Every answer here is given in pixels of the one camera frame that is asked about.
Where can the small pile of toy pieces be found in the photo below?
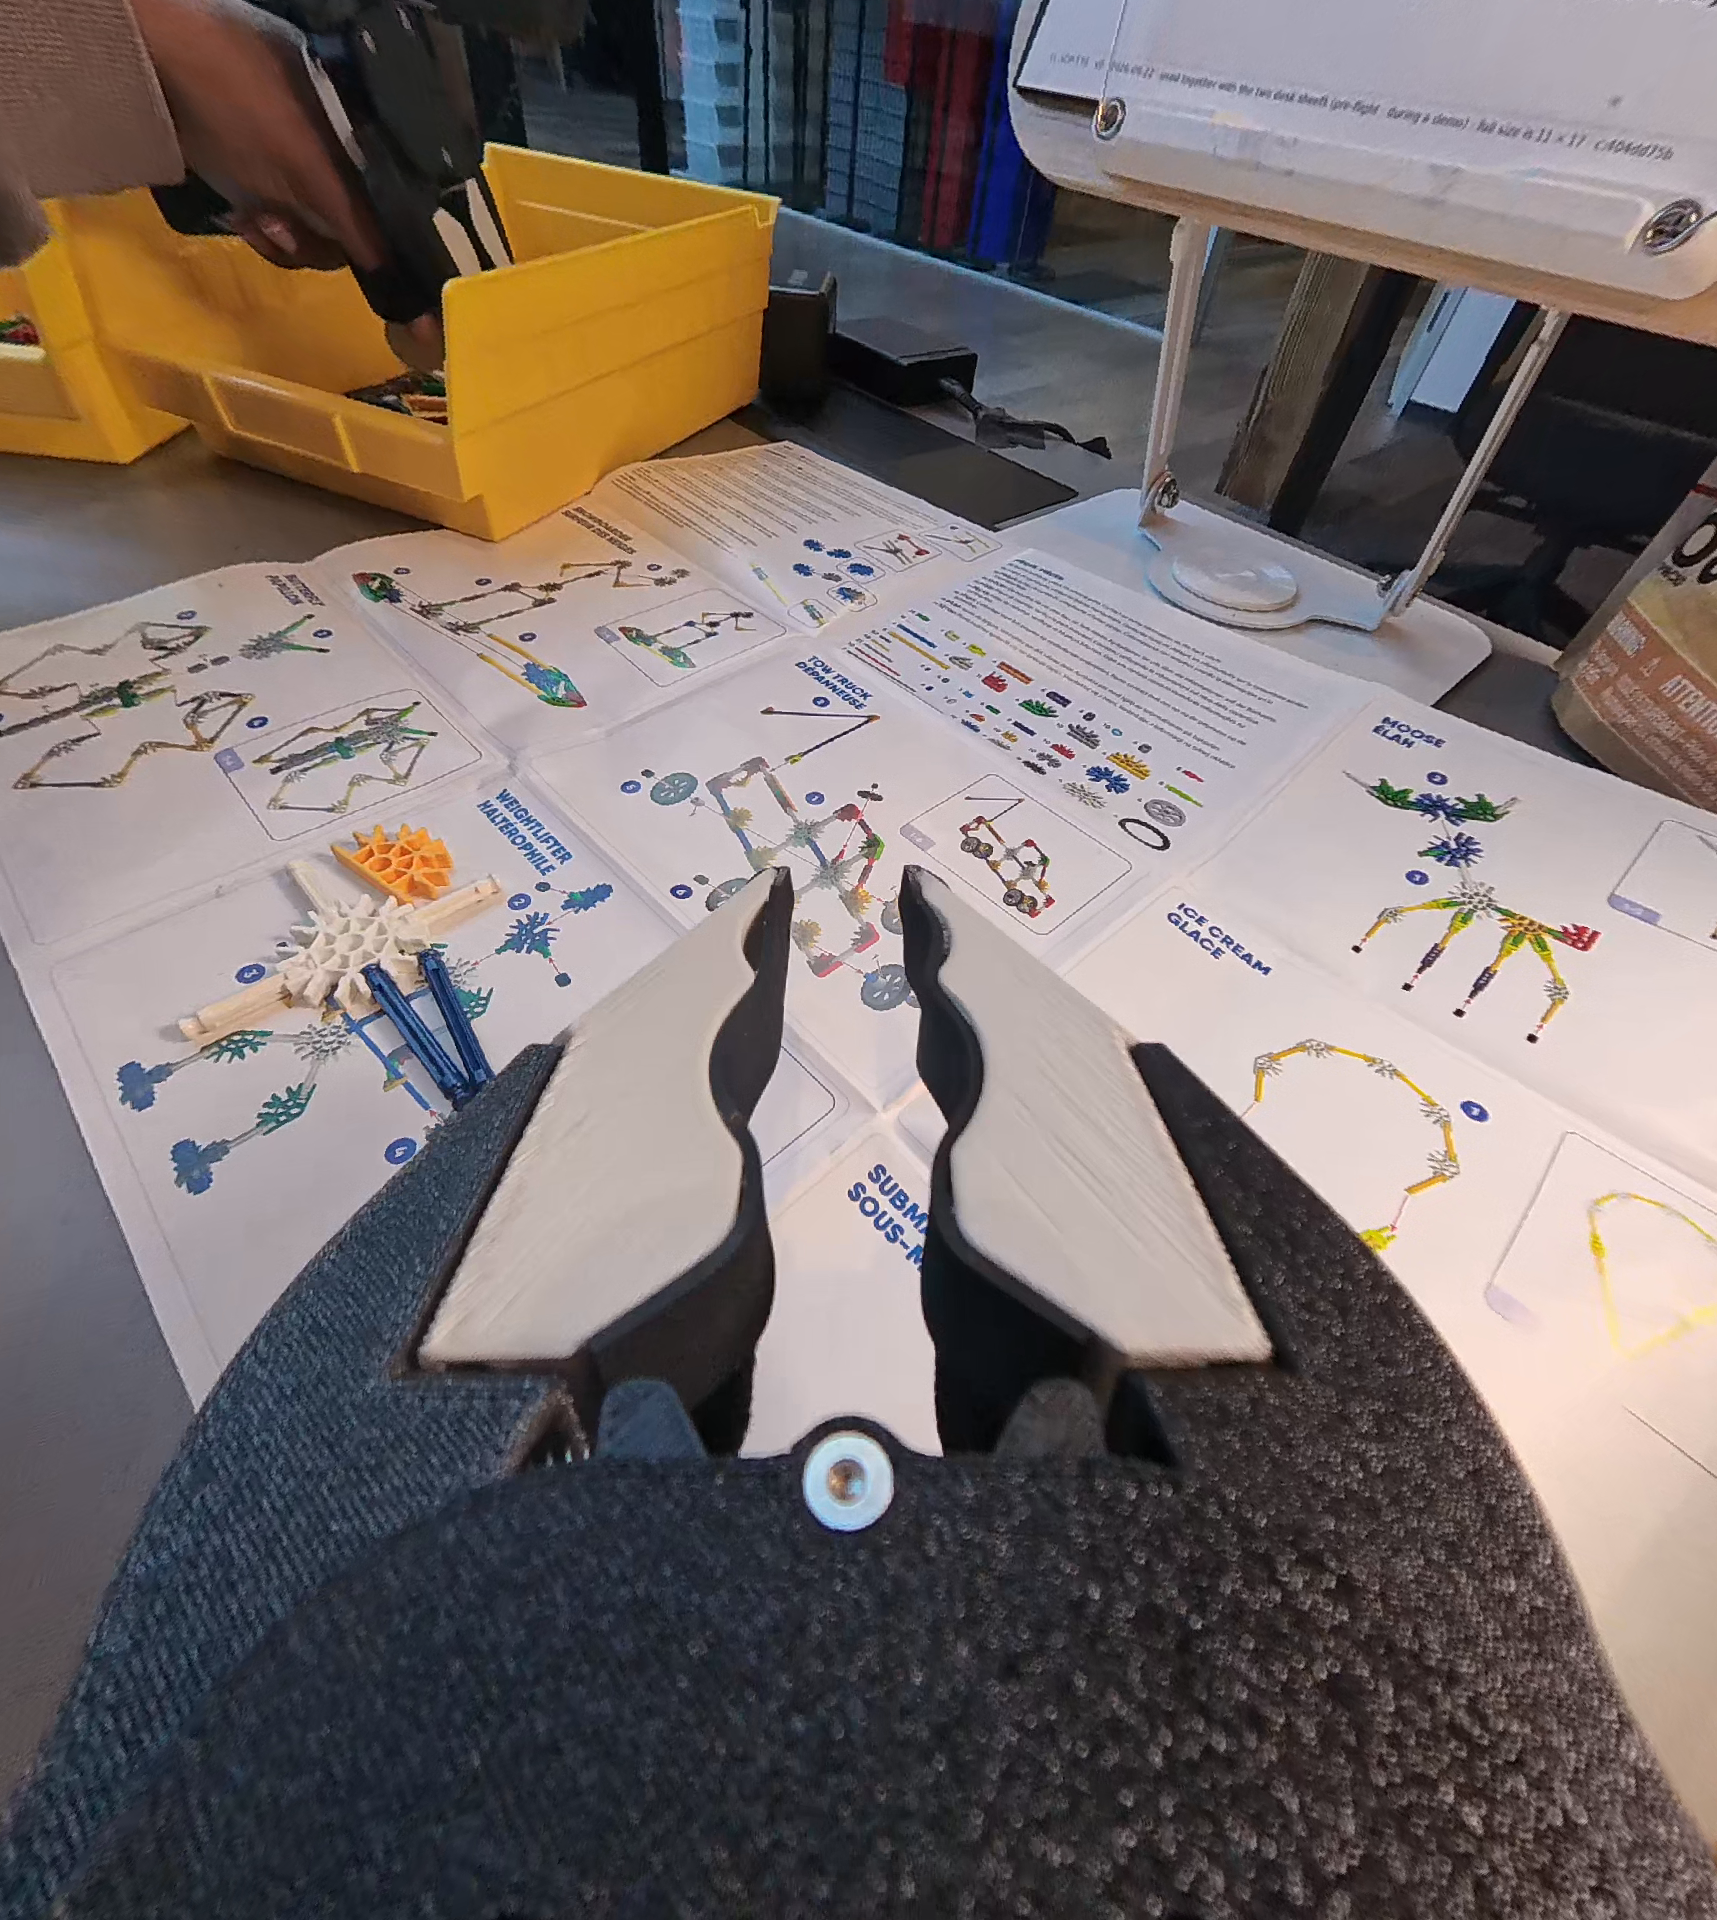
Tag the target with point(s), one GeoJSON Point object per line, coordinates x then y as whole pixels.
{"type": "Point", "coordinates": [3, 330]}

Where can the orange fan-shaped connector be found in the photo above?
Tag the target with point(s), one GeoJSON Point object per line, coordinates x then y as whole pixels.
{"type": "Point", "coordinates": [401, 867]}

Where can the black power adapter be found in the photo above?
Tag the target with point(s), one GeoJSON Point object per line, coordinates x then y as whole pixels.
{"type": "Point", "coordinates": [903, 360]}

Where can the wooden beam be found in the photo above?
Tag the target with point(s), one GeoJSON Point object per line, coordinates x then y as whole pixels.
{"type": "Point", "coordinates": [1302, 390]}

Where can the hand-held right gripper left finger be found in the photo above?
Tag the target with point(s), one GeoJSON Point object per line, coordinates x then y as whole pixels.
{"type": "Point", "coordinates": [620, 1184]}

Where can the white printed instruction sheet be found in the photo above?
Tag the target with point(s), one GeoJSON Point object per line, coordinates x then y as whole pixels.
{"type": "Point", "coordinates": [1248, 840]}

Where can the black box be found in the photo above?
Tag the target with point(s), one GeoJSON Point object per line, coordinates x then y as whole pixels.
{"type": "Point", "coordinates": [799, 345]}

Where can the person's left forearm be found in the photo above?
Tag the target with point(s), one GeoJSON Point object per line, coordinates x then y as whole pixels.
{"type": "Point", "coordinates": [3, 121]}

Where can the grey drawer cabinet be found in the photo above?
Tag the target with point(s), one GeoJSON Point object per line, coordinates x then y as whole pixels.
{"type": "Point", "coordinates": [859, 121]}

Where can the blue plastic rod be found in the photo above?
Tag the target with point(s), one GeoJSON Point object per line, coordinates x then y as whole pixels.
{"type": "Point", "coordinates": [409, 1034]}
{"type": "Point", "coordinates": [457, 1016]}

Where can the white snowflake connector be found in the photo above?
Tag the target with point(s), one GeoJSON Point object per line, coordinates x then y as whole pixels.
{"type": "Point", "coordinates": [356, 953]}

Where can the brown labelled packet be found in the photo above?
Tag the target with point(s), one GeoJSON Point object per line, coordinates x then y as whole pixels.
{"type": "Point", "coordinates": [1683, 705]}

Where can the printed paper sheet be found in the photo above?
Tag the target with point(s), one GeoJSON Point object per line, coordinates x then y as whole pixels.
{"type": "Point", "coordinates": [1397, 90]}

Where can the person's left hand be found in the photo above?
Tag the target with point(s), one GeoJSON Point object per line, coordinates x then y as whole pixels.
{"type": "Point", "coordinates": [243, 134]}

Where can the red and blue panels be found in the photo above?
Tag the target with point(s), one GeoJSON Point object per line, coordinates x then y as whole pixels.
{"type": "Point", "coordinates": [949, 121]}

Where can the large yellow plastic bin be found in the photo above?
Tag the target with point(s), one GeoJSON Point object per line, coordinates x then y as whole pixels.
{"type": "Point", "coordinates": [603, 360]}

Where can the black office chair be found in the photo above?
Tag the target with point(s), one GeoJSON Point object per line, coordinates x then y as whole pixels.
{"type": "Point", "coordinates": [1623, 450]}

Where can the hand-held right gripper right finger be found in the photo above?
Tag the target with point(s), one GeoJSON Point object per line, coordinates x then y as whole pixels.
{"type": "Point", "coordinates": [1100, 1200]}

